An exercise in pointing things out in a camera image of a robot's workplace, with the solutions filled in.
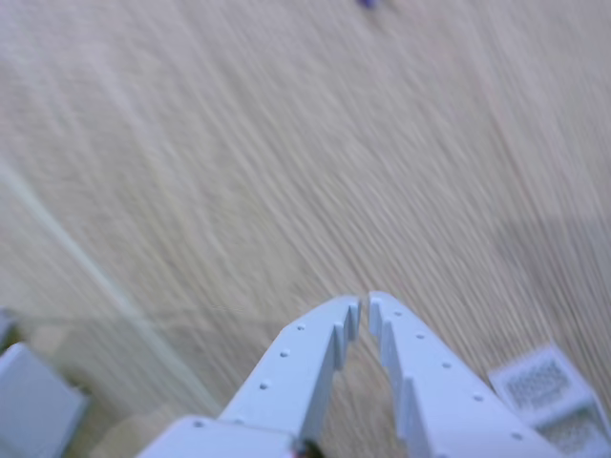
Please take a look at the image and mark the white tape strip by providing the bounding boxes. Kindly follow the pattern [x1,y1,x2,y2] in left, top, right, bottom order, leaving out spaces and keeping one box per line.
[0,164,223,417]

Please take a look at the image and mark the grey box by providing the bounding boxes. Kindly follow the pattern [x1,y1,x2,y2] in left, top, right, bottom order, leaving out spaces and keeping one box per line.
[0,308,92,458]

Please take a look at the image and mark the white lattice crate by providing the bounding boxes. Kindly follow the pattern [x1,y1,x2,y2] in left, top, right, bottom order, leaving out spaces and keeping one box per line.
[489,343,611,458]

